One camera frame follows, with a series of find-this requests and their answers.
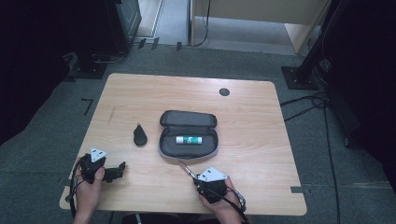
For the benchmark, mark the black stand with base plate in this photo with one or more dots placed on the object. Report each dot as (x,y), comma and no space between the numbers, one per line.
(306,65)

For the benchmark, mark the black cabinet on base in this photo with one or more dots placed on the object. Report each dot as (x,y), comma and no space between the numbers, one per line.
(102,34)

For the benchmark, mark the black teardrop-shaped pouch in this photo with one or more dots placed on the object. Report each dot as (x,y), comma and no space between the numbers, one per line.
(140,137)

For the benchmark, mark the light wooden desk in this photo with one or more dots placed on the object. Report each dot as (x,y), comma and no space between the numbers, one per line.
(258,12)

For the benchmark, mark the person's right hand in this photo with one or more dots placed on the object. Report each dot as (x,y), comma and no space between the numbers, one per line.
(227,202)

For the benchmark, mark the grey zip pencil case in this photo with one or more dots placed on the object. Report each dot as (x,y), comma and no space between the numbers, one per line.
(188,133)

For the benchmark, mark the black round table grommet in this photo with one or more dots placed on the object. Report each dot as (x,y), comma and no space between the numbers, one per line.
(224,91)

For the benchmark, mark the person's left hand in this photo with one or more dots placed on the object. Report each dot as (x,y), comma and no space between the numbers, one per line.
(88,193)

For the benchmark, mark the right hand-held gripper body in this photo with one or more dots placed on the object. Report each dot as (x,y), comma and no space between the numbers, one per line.
(213,186)

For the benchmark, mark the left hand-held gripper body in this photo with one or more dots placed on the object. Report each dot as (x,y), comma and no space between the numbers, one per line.
(93,165)

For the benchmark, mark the white green glue stick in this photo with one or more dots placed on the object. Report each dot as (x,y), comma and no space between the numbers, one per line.
(189,140)

